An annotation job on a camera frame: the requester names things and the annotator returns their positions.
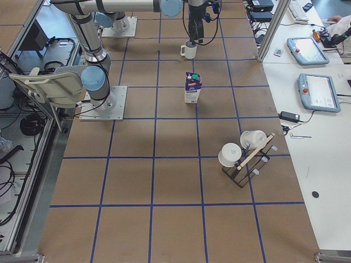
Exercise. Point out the allen key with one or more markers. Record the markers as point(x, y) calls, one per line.
point(299, 136)

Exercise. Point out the upper teach pendant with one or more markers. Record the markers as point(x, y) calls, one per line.
point(306, 51)

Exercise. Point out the black scissors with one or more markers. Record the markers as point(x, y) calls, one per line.
point(287, 128)

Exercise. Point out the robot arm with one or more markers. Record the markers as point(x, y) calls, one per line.
point(95, 78)
point(106, 19)

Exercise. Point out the white plastic chair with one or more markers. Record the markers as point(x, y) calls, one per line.
point(61, 89)

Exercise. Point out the teach pendant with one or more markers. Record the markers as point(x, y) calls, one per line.
point(306, 51)
point(317, 92)

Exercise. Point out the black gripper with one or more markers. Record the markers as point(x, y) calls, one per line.
point(196, 13)

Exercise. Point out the white cup on rack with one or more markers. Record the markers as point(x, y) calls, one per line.
point(252, 139)
point(229, 155)

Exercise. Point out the white ceramic mug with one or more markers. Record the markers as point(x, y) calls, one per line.
point(188, 50)

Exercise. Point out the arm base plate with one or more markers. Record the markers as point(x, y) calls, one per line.
point(111, 109)
point(122, 28)

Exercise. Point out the black power adapter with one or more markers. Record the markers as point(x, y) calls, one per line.
point(288, 116)

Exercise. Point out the aluminium frame post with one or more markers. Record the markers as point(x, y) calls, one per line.
point(273, 27)

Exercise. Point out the white keyboard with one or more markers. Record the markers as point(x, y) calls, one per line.
point(297, 13)

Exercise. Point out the blue white milk carton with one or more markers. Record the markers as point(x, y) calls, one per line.
point(193, 85)

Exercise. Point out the black wire cup rack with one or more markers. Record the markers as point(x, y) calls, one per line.
point(250, 163)

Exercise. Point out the lower teach pendant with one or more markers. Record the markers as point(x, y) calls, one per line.
point(317, 92)

